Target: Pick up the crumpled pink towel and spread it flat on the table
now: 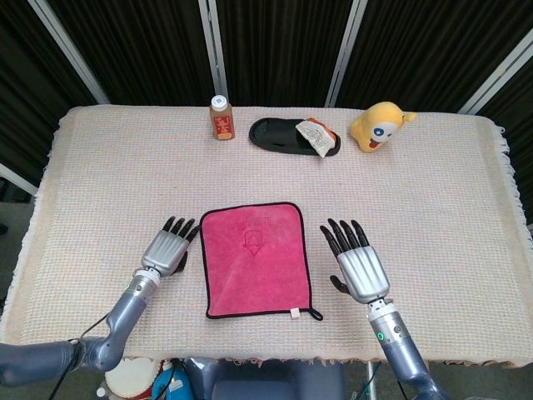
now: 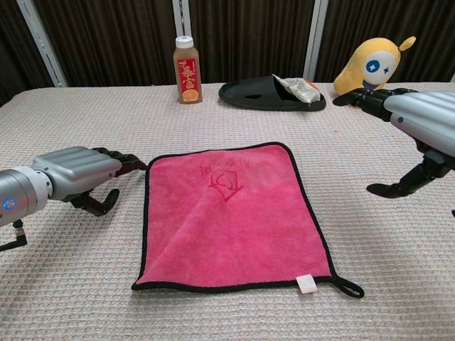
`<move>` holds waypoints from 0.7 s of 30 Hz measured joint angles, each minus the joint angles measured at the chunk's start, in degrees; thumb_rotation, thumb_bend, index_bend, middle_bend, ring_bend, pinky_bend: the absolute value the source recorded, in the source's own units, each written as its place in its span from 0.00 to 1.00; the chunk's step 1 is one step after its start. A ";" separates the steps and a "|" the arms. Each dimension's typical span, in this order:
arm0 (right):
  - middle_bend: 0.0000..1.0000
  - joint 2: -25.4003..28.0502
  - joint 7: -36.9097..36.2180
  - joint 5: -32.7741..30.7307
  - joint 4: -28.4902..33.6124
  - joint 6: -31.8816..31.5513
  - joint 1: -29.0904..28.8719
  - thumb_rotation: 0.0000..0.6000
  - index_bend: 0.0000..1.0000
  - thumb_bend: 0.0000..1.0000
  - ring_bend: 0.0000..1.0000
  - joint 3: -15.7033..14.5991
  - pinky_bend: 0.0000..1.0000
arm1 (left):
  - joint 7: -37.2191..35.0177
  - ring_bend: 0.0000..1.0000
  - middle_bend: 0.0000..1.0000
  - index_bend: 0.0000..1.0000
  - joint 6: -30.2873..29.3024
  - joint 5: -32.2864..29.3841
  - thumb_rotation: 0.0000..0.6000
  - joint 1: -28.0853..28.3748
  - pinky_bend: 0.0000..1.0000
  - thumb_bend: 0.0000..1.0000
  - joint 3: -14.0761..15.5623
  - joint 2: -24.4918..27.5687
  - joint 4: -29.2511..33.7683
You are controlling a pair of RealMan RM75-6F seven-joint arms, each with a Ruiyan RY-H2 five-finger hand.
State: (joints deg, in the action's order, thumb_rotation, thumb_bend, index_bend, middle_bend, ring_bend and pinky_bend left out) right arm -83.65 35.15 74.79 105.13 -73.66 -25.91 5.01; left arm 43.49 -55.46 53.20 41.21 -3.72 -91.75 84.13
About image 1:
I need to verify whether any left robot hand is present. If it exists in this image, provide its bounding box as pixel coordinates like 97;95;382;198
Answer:
141;216;201;278

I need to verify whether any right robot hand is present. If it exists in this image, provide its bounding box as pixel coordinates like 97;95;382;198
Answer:
319;217;391;305

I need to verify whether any pink towel with black trim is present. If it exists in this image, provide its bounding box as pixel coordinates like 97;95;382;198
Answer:
198;201;324;322

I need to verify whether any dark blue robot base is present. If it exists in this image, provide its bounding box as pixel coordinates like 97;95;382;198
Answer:
182;357;346;400

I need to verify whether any beige woven tablecloth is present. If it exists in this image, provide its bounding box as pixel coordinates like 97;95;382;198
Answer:
0;105;528;368

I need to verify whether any metal table leg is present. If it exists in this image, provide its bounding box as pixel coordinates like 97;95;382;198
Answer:
366;361;378;400

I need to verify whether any white round drum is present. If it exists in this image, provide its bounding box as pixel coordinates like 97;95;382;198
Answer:
103;357;162;400

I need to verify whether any blue plastic object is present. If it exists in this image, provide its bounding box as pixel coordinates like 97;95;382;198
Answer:
152;360;195;400

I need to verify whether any brown juice bottle red label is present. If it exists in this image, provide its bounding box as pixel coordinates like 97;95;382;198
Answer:
209;95;235;142

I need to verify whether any white orange snack packet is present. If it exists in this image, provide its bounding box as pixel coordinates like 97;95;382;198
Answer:
295;117;336;158

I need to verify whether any yellow plush toy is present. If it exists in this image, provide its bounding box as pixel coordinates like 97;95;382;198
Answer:
349;102;418;154

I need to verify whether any black slipper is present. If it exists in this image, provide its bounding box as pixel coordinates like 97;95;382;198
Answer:
248;117;342;158

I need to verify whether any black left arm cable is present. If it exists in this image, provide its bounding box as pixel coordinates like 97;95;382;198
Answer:
49;314;110;400

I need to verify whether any white metal frame post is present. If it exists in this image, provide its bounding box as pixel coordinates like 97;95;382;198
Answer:
0;162;39;197
456;28;533;114
324;0;370;108
27;0;110;105
197;0;229;105

